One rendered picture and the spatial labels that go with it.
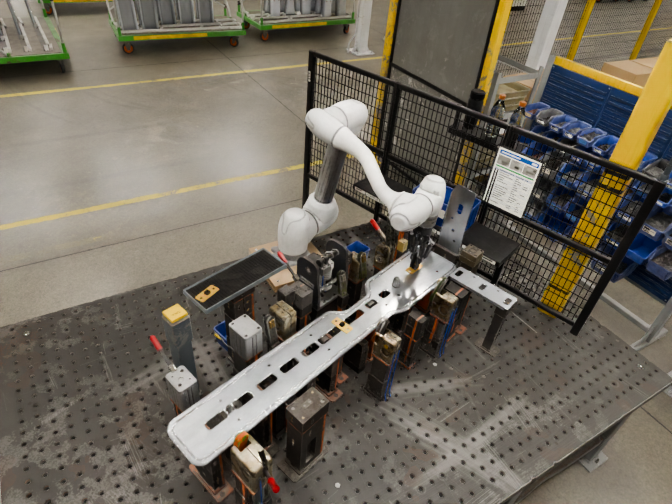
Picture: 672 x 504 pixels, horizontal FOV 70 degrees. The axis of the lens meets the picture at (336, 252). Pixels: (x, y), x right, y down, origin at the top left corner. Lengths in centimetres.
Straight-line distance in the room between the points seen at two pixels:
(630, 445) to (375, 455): 178
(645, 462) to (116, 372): 272
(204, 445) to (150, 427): 46
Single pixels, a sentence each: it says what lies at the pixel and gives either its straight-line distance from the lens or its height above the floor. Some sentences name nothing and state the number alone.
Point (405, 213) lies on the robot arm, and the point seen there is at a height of 143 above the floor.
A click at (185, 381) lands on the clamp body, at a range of 164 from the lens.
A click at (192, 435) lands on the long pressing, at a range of 160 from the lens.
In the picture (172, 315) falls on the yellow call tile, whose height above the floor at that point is 116.
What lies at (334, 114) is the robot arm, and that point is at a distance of 210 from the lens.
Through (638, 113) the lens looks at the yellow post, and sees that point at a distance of 216.
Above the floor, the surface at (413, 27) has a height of 141.
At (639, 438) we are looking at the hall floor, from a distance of 336.
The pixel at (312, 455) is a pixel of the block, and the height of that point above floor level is 74.
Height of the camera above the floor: 236
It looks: 38 degrees down
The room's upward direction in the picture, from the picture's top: 6 degrees clockwise
